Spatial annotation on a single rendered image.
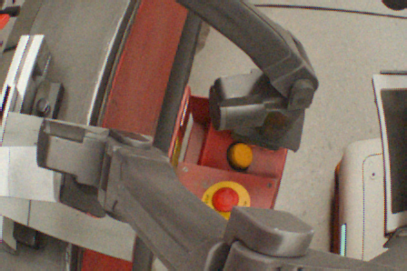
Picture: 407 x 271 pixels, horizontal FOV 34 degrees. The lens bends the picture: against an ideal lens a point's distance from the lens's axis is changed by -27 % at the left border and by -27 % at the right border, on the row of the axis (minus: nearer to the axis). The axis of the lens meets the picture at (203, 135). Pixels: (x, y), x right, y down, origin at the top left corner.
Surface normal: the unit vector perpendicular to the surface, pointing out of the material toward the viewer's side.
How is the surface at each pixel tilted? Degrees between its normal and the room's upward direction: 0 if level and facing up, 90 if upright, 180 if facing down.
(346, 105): 0
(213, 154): 35
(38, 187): 0
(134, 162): 54
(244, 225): 65
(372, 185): 0
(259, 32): 76
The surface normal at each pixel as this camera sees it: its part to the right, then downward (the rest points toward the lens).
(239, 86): 0.04, -0.58
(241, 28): 0.18, 0.83
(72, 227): -0.07, -0.36
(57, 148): 0.31, 0.18
